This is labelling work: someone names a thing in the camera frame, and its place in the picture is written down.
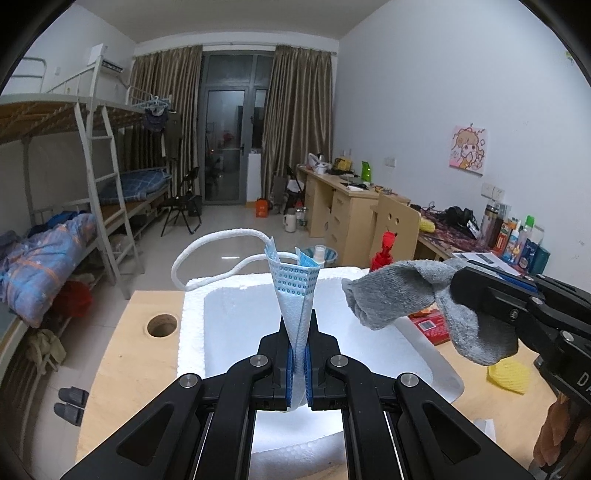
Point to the yellow object on desk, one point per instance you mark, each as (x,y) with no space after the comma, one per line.
(427,225)

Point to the brown curtain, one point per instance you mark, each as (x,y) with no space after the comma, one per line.
(298,101)
(161,83)

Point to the white bottle with red pump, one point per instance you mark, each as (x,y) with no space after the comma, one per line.
(385,256)

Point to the small red snack packet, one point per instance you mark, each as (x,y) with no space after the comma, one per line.
(431,325)

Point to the glass balcony door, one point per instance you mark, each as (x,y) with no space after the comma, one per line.
(231,129)

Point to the red cloth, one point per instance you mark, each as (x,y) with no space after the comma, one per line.
(74,297)

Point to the dark grey slipper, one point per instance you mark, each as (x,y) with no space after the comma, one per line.
(74,395)
(68,413)

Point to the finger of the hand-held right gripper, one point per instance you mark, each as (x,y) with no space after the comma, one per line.
(563,297)
(485,290)

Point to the white metal bunk bed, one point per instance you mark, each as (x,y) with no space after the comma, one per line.
(99,184)
(143,184)

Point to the green plastic object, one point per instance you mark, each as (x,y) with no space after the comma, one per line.
(366,171)

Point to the grey sock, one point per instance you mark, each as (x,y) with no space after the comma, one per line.
(397,290)

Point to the white foam box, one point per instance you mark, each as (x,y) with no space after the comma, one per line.
(231,323)

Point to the yellow foam fruit net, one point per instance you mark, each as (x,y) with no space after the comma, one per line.
(508,374)

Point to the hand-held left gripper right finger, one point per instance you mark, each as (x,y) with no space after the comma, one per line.
(308,392)

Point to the person's right hand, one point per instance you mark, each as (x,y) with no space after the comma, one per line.
(556,434)

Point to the white cloth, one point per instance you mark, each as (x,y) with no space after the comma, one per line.
(485,429)

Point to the dark thermos flask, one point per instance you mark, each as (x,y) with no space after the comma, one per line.
(492,226)

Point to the light wooden desk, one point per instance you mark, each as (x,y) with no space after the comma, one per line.
(351,207)

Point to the dark blue box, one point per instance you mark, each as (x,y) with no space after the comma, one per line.
(538,258)

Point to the double wall socket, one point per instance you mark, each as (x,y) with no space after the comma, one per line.
(493,191)

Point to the white bottle with green cap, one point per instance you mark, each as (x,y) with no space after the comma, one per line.
(526,230)

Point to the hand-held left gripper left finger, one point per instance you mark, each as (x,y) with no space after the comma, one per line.
(290,392)

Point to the wooden chair with face cutout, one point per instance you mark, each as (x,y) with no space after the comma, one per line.
(397,221)

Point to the orange box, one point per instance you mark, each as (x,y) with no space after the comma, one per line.
(508,240)

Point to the desk with patterned cloth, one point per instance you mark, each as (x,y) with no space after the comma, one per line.
(443,240)

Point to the printed white papers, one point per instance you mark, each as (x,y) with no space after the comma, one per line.
(480,263)

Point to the hanging dark green garment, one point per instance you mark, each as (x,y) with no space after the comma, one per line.
(173,134)

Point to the black headphones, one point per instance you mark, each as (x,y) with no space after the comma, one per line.
(459,216)

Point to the white cabinet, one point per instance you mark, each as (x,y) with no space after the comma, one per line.
(255,177)

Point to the hanging dark blue clothes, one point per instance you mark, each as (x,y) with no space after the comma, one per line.
(154,117)

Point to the white air conditioner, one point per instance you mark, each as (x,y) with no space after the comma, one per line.
(108,57)

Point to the orange bag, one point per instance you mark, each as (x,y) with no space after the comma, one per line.
(262,207)

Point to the beige cloth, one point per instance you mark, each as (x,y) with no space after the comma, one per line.
(44,348)

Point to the white jug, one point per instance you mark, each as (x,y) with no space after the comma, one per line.
(290,221)

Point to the blue face mask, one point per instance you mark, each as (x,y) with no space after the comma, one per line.
(295,295)

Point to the wall poster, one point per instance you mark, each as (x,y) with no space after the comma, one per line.
(468,150)

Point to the blue patterned quilt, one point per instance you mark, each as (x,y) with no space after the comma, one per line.
(46,258)

